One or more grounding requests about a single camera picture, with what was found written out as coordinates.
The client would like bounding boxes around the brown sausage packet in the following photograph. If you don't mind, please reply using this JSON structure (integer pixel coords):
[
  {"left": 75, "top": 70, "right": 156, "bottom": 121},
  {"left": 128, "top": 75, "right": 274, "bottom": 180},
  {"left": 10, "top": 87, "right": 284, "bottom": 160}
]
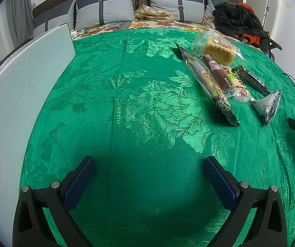
[{"left": 221, "top": 65, "right": 252, "bottom": 103}]

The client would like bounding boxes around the long clear biscuit packet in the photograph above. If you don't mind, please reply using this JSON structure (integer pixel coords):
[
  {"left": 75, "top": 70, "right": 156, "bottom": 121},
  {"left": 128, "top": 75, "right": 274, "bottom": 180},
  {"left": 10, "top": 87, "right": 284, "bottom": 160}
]
[{"left": 174, "top": 41, "right": 241, "bottom": 127}]

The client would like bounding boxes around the beige folded blanket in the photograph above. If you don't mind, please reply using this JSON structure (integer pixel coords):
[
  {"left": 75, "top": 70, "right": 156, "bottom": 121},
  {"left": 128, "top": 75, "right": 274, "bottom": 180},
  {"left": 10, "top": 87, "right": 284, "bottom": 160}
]
[{"left": 134, "top": 4, "right": 174, "bottom": 22}]

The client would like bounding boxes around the grey curtain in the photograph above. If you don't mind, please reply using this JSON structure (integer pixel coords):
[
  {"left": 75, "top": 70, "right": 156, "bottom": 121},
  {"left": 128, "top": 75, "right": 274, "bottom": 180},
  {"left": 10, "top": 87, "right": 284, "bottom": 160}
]
[{"left": 7, "top": 0, "right": 33, "bottom": 45}]

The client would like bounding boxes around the black cable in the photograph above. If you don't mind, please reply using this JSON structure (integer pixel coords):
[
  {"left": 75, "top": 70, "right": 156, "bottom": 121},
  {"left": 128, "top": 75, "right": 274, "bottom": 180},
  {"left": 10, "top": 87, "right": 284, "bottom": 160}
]
[{"left": 282, "top": 73, "right": 295, "bottom": 96}]

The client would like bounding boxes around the white door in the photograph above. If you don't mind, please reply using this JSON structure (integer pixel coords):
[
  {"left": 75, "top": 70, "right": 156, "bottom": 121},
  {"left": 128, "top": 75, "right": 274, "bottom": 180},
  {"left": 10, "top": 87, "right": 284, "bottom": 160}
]
[{"left": 243, "top": 0, "right": 279, "bottom": 31}]

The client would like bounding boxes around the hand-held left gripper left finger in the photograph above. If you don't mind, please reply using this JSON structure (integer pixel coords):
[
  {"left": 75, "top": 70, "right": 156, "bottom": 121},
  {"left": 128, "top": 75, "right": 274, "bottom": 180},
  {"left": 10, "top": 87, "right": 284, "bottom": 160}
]
[{"left": 13, "top": 156, "right": 97, "bottom": 247}]

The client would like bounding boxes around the clear bread packet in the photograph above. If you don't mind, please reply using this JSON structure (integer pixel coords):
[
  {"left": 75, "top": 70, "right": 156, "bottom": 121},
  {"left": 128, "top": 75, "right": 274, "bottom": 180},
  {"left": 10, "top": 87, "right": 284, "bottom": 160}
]
[{"left": 191, "top": 31, "right": 244, "bottom": 66}]

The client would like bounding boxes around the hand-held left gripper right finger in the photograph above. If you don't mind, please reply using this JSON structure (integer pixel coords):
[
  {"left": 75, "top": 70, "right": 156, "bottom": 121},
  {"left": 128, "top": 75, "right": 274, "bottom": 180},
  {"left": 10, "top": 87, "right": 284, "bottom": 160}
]
[{"left": 203, "top": 156, "right": 288, "bottom": 247}]

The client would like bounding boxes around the white triangular snack packet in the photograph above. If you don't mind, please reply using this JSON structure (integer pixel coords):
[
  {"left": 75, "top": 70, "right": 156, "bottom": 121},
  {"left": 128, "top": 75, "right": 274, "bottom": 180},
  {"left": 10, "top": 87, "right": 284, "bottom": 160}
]
[{"left": 250, "top": 90, "right": 282, "bottom": 126}]

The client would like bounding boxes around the white cardboard box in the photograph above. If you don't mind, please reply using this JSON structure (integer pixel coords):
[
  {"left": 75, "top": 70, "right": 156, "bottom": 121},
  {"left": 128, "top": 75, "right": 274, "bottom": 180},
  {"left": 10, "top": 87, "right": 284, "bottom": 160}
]
[{"left": 0, "top": 23, "right": 76, "bottom": 220}]

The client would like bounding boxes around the grey two-tone pillow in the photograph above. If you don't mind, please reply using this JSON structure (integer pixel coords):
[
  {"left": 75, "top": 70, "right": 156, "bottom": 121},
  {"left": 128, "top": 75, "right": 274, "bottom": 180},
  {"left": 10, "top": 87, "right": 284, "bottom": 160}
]
[
  {"left": 75, "top": 0, "right": 135, "bottom": 30},
  {"left": 145, "top": 0, "right": 206, "bottom": 23},
  {"left": 203, "top": 0, "right": 224, "bottom": 25},
  {"left": 33, "top": 0, "right": 76, "bottom": 39}
]

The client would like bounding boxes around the green patterned bedspread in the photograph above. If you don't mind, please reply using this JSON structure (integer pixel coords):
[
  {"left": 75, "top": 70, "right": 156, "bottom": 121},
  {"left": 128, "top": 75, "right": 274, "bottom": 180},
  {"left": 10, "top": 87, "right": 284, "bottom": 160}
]
[{"left": 20, "top": 28, "right": 295, "bottom": 247}]

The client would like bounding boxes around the black jacket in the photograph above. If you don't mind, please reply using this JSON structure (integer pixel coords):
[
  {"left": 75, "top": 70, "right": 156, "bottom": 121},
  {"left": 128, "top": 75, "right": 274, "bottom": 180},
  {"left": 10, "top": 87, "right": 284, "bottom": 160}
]
[{"left": 212, "top": 2, "right": 269, "bottom": 38}]

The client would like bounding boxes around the floral bedsheet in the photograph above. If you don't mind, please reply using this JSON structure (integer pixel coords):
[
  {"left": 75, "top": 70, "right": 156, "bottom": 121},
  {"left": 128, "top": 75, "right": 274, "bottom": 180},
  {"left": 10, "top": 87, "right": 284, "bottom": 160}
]
[{"left": 71, "top": 19, "right": 264, "bottom": 52}]

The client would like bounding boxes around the black chair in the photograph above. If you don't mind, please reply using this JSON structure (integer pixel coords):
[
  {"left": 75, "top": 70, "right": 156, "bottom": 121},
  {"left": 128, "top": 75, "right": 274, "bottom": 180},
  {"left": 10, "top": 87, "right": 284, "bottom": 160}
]
[{"left": 262, "top": 31, "right": 283, "bottom": 57}]

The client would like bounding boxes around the dark chocolate bar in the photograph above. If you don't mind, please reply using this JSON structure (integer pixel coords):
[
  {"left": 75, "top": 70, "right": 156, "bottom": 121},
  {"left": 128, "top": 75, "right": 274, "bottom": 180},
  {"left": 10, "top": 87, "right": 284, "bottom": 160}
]
[{"left": 231, "top": 66, "right": 271, "bottom": 96}]

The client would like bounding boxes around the orange garment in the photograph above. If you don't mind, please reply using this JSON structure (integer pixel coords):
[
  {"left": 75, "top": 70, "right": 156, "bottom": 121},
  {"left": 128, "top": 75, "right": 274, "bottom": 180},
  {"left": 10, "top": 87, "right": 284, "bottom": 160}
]
[{"left": 236, "top": 2, "right": 261, "bottom": 47}]

